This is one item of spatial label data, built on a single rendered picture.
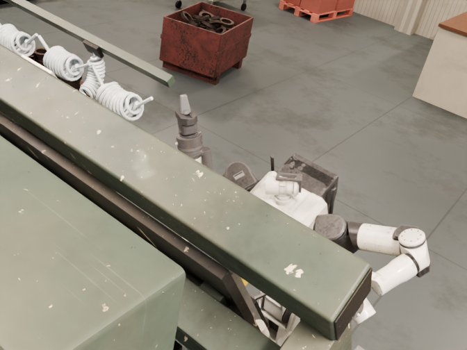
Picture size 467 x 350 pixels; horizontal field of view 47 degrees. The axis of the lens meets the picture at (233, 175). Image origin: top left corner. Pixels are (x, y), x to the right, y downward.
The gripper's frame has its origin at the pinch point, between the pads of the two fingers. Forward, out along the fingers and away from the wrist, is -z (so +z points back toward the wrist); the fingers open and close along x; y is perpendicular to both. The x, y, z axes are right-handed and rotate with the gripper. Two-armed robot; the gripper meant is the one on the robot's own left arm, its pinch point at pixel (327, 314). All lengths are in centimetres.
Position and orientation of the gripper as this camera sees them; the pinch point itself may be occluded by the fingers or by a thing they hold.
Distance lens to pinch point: 142.0
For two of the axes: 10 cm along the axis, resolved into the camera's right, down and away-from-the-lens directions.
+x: -4.1, 8.9, 1.9
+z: 4.9, 0.4, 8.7
